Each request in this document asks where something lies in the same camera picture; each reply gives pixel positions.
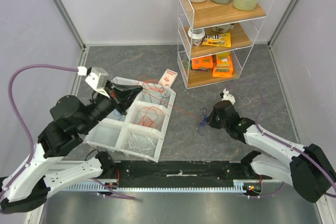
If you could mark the orange box stack right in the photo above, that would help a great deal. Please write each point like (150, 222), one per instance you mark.
(223, 65)

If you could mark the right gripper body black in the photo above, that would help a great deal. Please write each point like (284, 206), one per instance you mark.
(214, 118)

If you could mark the orange box left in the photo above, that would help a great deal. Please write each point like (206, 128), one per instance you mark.
(205, 62)

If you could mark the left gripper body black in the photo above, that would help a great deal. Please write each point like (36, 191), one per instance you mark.
(113, 95)

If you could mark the white yoghurt cup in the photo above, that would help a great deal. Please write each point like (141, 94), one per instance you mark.
(222, 28)

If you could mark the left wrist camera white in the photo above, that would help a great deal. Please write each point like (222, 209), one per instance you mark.
(96, 78)

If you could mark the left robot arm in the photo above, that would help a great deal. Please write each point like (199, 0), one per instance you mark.
(71, 120)

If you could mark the yellow candy bag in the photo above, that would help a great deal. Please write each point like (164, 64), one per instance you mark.
(218, 40)

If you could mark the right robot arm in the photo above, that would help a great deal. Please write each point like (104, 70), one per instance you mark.
(305, 168)

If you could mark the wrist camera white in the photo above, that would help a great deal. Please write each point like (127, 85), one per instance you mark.
(96, 78)
(226, 96)

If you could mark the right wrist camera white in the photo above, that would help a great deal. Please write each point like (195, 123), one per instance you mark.
(226, 96)

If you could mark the small white pink box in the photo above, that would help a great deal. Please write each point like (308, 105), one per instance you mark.
(168, 78)

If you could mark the white compartment tray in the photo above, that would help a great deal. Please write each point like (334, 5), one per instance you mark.
(142, 131)

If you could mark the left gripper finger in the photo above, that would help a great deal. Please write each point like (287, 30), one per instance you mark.
(126, 97)
(127, 87)

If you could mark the white paper cup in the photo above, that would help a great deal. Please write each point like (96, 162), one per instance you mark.
(196, 35)

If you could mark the white wire shelf rack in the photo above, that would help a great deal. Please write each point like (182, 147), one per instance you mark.
(247, 26)

